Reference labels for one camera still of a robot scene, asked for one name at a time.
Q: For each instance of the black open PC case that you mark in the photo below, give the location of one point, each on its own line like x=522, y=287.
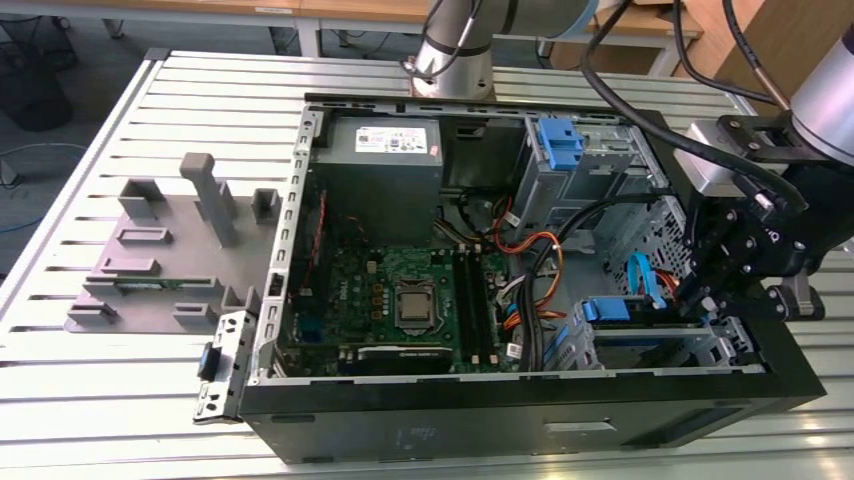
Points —
x=468, y=425

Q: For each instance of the grey desk white frame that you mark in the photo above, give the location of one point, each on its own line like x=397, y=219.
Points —
x=201, y=12

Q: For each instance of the wooden cabinet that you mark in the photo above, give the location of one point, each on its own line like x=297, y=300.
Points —
x=788, y=30

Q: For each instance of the wooden desk white frame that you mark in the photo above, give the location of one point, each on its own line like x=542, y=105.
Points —
x=648, y=25

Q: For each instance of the black waste bin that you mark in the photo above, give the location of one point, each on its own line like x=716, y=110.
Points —
x=41, y=100

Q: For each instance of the black graphics card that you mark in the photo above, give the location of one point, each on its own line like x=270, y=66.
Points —
x=401, y=357

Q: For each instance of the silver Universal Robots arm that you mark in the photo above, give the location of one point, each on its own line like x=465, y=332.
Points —
x=454, y=70

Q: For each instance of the grey hinged slot bracket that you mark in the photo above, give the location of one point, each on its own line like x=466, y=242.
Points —
x=223, y=360

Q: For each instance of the black camera bracket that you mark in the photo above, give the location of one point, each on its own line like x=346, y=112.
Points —
x=748, y=132

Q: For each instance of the silver drive cage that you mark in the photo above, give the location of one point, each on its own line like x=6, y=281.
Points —
x=601, y=175

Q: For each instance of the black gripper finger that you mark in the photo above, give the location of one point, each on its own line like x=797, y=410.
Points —
x=721, y=245
x=768, y=302

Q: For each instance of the blue drive latch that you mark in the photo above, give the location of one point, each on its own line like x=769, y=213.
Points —
x=561, y=145

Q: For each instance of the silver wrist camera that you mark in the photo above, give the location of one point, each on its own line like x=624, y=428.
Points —
x=701, y=155

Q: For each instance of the green motherboard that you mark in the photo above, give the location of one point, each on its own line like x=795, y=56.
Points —
x=414, y=260

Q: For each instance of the blue expansion slot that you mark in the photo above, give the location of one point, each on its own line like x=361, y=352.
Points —
x=310, y=327

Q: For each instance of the black RAM slot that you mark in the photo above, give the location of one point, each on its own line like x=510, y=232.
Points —
x=485, y=303
x=468, y=303

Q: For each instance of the green RAM stick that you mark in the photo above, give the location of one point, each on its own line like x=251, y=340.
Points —
x=167, y=285

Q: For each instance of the grey parts rack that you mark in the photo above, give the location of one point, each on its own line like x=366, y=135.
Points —
x=181, y=250

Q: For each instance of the grey power supply unit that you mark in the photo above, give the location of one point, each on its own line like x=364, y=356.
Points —
x=381, y=200

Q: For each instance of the silver CPU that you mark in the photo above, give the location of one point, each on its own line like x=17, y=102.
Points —
x=416, y=306

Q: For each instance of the black CPU socket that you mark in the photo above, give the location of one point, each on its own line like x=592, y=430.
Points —
x=414, y=330

